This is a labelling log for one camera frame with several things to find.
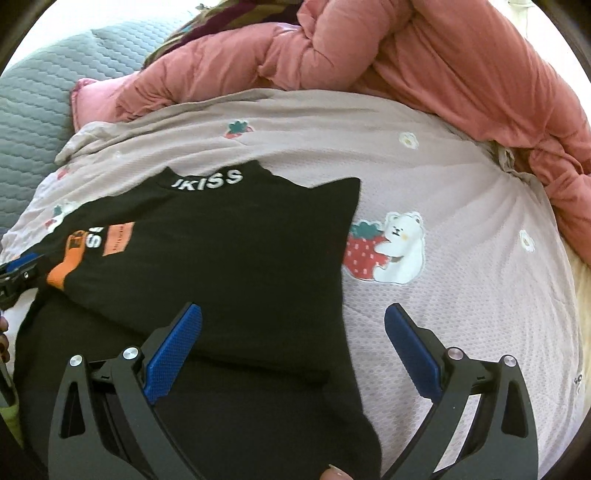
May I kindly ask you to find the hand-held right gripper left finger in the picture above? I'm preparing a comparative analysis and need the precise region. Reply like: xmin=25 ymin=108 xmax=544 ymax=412
xmin=47 ymin=302 xmax=204 ymax=480

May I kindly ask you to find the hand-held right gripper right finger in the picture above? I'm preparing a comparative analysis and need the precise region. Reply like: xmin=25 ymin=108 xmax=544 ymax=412
xmin=384 ymin=303 xmax=540 ymax=480

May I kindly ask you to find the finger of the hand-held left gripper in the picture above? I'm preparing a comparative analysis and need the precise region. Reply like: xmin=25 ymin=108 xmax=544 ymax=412
xmin=0 ymin=251 xmax=41 ymax=311

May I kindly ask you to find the black printed shirt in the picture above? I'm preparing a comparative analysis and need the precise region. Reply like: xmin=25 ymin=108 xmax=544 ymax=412
xmin=13 ymin=161 xmax=384 ymax=480

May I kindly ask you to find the grey quilted mattress cover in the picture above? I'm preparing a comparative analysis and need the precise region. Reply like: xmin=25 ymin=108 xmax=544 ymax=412
xmin=0 ymin=18 xmax=204 ymax=232

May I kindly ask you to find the beige strawberry bear blanket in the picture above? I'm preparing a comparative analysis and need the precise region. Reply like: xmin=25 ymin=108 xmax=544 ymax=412
xmin=0 ymin=88 xmax=583 ymax=480

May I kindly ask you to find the cream fleece sheet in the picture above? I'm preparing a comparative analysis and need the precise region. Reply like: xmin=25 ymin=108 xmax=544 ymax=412
xmin=561 ymin=240 xmax=591 ymax=352

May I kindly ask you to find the pink quilted duvet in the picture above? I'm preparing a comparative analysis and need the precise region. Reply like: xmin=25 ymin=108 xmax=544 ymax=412
xmin=70 ymin=0 xmax=591 ymax=259

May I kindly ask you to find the dark patterned cloth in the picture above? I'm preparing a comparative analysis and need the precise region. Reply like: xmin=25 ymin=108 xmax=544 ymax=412
xmin=143 ymin=0 xmax=319 ymax=70

